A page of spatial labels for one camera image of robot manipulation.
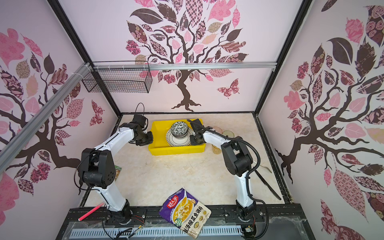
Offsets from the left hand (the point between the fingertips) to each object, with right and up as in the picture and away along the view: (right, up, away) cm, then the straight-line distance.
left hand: (151, 142), depth 92 cm
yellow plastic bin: (+4, -3, +5) cm, 8 cm away
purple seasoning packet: (+23, -33, -18) cm, 44 cm away
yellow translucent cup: (+41, -5, 0) cm, 41 cm away
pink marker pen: (-26, -34, -18) cm, 46 cm away
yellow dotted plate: (+15, 0, +5) cm, 16 cm away
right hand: (+27, +2, +7) cm, 28 cm away
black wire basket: (-13, +43, +3) cm, 45 cm away
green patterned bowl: (+17, +8, +8) cm, 20 cm away
